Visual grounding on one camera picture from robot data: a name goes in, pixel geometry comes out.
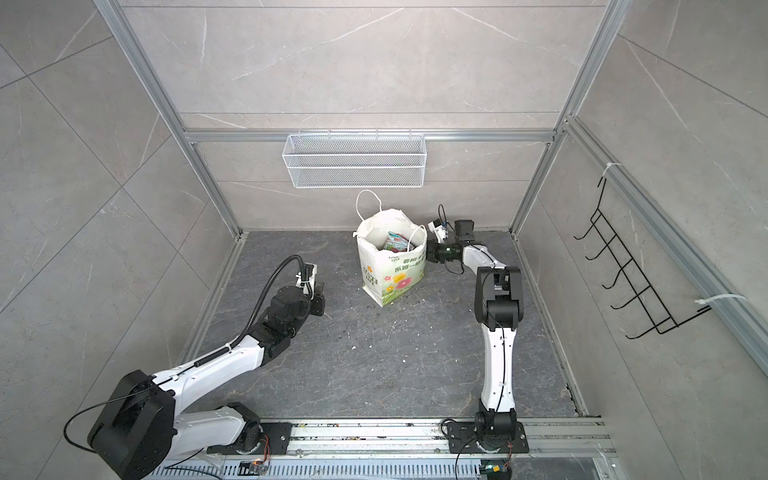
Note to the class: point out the white cable tie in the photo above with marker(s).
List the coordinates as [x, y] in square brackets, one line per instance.
[719, 297]

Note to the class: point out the black wire hook rack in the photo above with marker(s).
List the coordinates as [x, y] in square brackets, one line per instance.
[629, 272]

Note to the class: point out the white wire mesh basket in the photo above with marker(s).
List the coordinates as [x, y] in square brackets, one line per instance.
[360, 160]

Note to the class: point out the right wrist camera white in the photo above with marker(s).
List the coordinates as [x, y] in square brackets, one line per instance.
[440, 229]

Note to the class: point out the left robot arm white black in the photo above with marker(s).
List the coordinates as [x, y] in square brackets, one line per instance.
[147, 420]

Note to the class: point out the white floral paper bag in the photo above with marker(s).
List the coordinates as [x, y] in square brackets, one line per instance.
[388, 275]

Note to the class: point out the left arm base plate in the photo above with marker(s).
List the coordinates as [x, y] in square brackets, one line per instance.
[276, 437]

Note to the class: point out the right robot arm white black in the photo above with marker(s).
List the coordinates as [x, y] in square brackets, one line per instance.
[498, 308]

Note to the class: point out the teal mint candy packet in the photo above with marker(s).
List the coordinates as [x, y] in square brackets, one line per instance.
[397, 243]

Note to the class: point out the aluminium front rail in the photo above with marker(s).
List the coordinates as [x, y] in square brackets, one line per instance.
[411, 438]

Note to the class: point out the green circuit board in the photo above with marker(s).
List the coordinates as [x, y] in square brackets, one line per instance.
[495, 470]

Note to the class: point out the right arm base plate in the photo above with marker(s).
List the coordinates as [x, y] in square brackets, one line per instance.
[462, 438]

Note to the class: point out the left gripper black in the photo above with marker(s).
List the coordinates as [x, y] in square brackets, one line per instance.
[317, 299]

